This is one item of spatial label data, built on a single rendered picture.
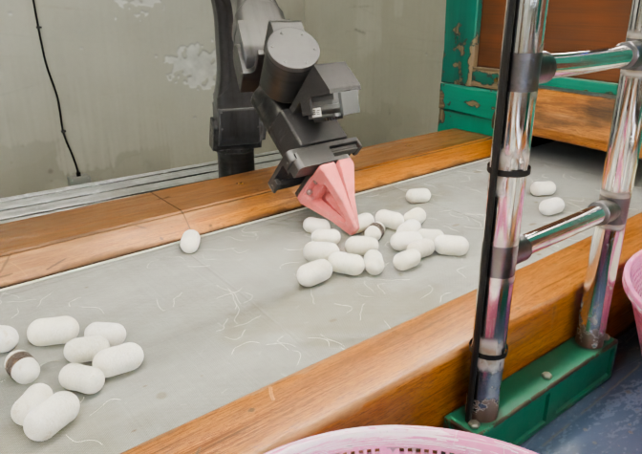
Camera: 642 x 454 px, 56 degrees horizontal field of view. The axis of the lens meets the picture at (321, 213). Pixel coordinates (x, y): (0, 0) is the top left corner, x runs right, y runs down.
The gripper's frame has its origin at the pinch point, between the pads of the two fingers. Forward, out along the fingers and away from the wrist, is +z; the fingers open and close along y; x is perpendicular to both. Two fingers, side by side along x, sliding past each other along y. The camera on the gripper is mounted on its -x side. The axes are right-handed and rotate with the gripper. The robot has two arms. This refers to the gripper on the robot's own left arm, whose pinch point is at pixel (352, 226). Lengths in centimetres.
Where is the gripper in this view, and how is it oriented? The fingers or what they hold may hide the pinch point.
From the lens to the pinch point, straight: 67.1
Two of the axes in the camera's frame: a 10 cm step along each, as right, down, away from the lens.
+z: 4.7, 8.2, -3.3
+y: 7.8, -2.2, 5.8
